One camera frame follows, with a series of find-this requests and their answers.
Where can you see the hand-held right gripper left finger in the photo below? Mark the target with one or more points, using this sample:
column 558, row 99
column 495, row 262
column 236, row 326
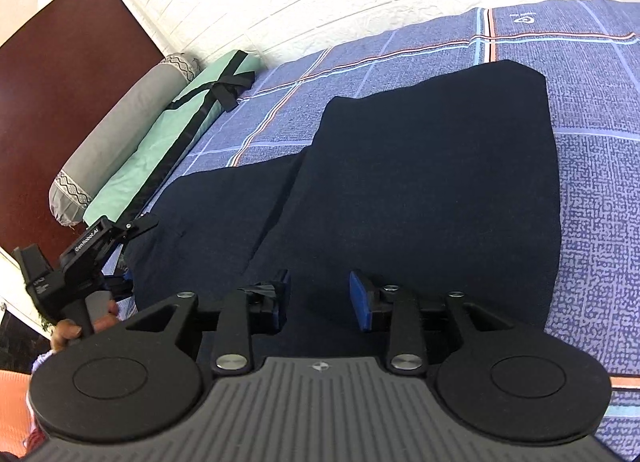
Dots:
column 276, row 302

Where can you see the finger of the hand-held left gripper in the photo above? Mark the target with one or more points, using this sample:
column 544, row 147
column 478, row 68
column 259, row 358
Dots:
column 125, row 282
column 140, row 228

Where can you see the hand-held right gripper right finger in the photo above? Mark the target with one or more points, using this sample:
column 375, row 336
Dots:
column 361, row 299

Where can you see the dark navy pants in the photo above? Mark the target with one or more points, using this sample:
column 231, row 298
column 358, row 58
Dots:
column 415, row 181

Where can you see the person's left forearm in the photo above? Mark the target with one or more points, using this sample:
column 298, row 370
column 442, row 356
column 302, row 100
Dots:
column 44, row 361

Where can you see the person's left hand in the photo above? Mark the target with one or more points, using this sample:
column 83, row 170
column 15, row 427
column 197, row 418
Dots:
column 67, row 333

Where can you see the green pillow with black ribbon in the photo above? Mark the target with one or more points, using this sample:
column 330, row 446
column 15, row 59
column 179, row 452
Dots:
column 165, row 136

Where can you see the grey bolster pillow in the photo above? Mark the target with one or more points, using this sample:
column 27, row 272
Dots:
column 120, row 131

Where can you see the brown wooden headboard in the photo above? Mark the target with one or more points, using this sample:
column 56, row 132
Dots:
column 65, row 91

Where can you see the orange cloth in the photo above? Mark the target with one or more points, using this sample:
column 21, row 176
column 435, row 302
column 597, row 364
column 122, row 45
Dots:
column 14, row 412

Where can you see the blue checked bedsheet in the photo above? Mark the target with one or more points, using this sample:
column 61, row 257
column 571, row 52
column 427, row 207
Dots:
column 595, row 192

